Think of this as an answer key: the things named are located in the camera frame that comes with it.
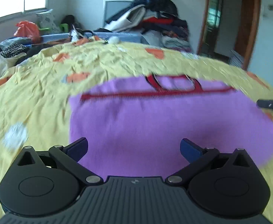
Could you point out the floral cushion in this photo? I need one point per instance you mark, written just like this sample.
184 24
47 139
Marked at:
46 19

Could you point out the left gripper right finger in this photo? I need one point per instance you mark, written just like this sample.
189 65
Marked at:
199 159

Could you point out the black white striped garment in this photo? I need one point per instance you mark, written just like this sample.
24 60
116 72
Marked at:
14 50

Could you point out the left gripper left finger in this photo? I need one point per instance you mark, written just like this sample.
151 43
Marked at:
67 159

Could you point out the purple sweater red trim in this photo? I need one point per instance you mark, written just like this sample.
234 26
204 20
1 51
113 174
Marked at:
134 125

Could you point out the checkered basket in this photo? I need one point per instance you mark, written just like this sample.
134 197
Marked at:
235 59

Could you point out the green plastic chair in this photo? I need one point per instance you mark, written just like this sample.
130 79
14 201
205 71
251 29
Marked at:
62 28

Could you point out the white pompom ball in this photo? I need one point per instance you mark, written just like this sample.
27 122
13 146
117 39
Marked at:
113 40

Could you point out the wooden door frame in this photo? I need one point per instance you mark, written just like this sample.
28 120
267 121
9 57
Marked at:
229 25

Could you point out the yellow carrot print bedsheet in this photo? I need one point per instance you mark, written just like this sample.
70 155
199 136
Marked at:
33 97

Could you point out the orange plastic bag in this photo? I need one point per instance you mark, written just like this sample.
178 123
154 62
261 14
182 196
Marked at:
27 29

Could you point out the grey framed board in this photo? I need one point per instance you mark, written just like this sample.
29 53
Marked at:
111 7

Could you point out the pile of dark clothes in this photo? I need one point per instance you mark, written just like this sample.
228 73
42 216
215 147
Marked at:
156 20

